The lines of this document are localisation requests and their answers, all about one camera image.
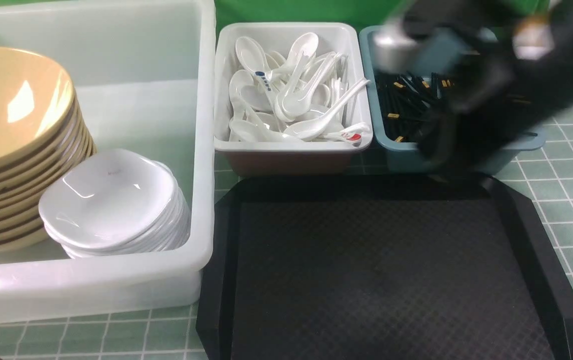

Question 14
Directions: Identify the large white plastic tub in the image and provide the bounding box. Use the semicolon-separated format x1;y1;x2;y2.
0;0;216;324

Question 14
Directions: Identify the white spoon bin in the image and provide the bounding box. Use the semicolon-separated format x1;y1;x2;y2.
214;22;374;177

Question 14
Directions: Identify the stack of yellow bowls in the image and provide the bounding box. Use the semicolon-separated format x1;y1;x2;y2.
0;47;97;253

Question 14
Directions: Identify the black serving tray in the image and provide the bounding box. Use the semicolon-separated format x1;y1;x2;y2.
196;174;573;360

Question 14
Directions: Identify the green checkered tablecloth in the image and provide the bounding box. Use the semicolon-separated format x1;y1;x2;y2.
0;108;573;360

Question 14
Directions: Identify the stack of white dishes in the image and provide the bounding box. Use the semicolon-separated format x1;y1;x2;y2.
38;148;191;259

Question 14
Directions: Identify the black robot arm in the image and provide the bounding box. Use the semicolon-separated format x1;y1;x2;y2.
372;0;573;174

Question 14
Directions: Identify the green backdrop cloth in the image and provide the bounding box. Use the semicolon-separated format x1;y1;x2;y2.
0;0;551;36

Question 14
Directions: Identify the pile of white spoons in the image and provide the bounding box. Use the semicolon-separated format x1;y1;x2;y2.
228;32;372;147

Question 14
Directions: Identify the pile of black chopsticks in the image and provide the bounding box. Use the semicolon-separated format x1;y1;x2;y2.
374;70;455;142

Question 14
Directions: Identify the teal plastic bin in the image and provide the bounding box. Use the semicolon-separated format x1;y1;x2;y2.
358;25;546;174

